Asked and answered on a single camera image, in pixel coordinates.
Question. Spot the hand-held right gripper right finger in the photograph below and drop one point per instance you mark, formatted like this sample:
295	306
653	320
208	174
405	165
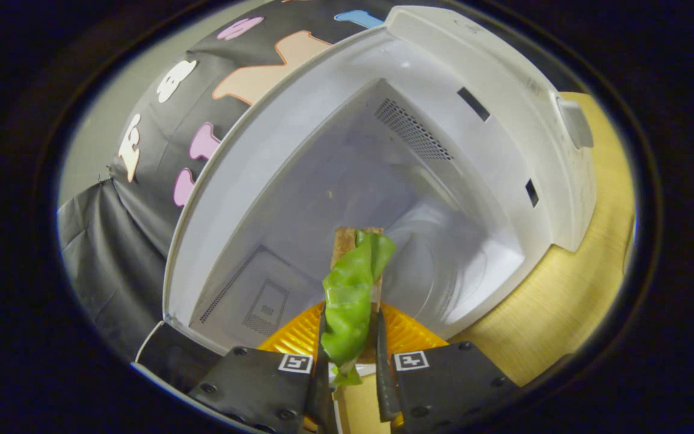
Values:
386	392

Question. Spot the white microwave oven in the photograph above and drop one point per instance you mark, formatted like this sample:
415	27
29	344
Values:
335	150

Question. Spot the toast and lettuce sandwich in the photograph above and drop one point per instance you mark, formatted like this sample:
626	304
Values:
350	295

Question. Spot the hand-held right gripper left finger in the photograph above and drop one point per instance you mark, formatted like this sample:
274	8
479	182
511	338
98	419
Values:
318	398

